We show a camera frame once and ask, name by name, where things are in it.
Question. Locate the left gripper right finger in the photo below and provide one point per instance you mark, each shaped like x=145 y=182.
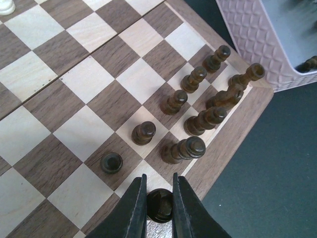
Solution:
x=189 y=217

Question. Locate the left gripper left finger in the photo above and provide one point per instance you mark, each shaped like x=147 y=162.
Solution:
x=129 y=217

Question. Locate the dark queen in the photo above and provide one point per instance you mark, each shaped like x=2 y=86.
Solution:
x=192 y=147

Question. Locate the dark bishop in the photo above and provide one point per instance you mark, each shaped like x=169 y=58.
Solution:
x=205 y=120

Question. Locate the dark knight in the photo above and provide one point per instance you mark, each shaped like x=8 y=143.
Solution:
x=227 y=99

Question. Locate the dark rook corner piece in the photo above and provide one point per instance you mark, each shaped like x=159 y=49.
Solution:
x=240 y=81

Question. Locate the wooden chess board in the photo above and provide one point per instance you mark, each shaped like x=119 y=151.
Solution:
x=76 y=77

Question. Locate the white chess pieces row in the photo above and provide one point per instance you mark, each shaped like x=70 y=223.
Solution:
x=7 y=7

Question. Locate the dark pawn in tin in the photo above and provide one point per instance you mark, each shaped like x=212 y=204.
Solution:
x=309 y=64

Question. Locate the pink-rimmed metal tin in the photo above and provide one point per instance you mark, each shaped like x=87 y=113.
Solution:
x=279 y=34

